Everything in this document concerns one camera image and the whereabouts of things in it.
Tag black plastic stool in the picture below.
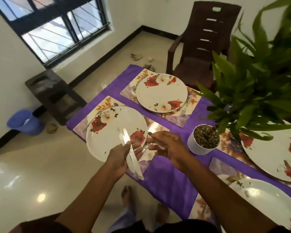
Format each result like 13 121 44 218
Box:
25 69 88 127

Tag person's black shirt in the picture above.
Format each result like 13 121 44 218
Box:
8 212 291 233

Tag person's light blue trousers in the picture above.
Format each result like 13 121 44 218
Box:
108 204 160 233

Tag purple tablecloth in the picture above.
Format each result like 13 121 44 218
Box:
67 64 291 233

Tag black barred window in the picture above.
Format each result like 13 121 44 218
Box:
0 0 111 70

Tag person's right foot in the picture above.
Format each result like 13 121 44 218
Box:
156 203 170 224

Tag person's left hand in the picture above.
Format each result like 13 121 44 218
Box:
105 140 144 179

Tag white rose print plate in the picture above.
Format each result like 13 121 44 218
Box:
229 179 291 233
86 106 148 163
135 74 189 114
241 121 291 183

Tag person's foot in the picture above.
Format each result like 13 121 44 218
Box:
156 203 170 224
121 185 134 206

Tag brown plastic armchair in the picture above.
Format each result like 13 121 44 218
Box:
166 1 242 91

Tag steel fork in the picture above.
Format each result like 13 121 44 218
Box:
83 115 102 132

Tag person's right hand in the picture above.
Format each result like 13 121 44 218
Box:
146 131 192 172

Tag blue plastic bucket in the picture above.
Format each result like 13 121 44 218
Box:
6 109 45 136

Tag floral print placemat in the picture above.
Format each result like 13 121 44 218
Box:
120 68 202 128
72 95 170 181
217 128 291 190
189 157 291 233

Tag green plant in white pot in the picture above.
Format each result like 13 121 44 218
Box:
187 0 291 156

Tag person's right forearm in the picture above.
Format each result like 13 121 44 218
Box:
182 155 279 233

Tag person's left foot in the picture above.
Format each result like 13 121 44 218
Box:
121 185 134 206

